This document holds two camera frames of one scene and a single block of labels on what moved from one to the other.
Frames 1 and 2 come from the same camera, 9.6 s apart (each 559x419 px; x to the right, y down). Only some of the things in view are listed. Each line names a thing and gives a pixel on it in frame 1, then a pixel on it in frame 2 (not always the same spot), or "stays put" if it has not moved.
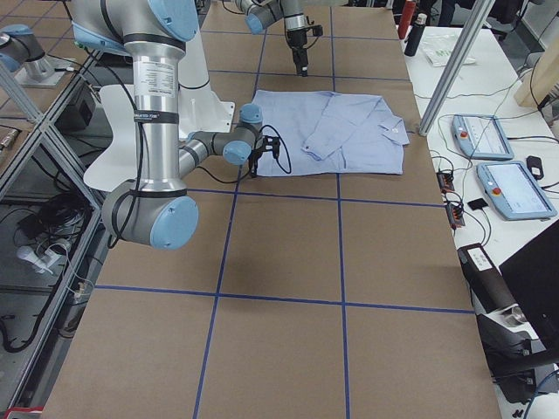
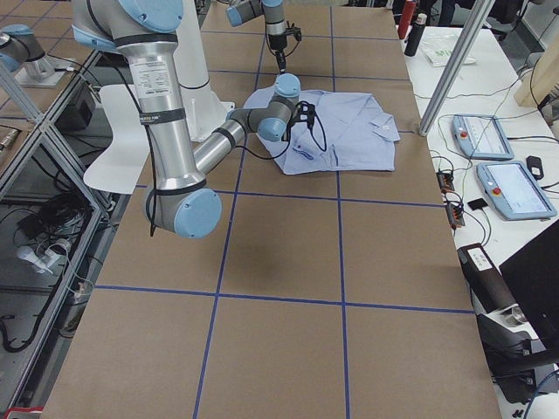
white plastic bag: [439, 47] stays put
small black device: [534, 165] stays put
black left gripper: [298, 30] → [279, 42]
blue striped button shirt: [327, 133] stays put
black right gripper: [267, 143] → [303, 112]
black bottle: [416, 34] stays put
